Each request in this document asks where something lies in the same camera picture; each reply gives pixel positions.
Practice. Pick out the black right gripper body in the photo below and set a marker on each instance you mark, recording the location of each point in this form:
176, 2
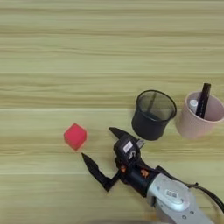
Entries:
137, 175

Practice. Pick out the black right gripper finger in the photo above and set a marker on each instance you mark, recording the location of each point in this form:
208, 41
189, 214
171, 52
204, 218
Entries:
122, 133
94, 170

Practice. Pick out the black mesh pen cup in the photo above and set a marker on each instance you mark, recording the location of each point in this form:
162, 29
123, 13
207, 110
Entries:
150, 125

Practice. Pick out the red foam cube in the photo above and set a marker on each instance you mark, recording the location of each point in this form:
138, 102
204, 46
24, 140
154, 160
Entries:
75, 136

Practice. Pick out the black marker pen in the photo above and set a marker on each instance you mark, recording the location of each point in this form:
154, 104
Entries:
203, 100

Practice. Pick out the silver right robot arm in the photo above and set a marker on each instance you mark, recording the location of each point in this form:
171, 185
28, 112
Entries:
175, 198

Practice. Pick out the black box with white label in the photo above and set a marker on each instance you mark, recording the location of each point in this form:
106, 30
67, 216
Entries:
127, 147

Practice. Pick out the pink plastic cup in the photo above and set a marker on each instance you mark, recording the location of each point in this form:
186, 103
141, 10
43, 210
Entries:
192, 125

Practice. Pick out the white tube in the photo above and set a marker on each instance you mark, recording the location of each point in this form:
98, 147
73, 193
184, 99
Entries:
193, 105

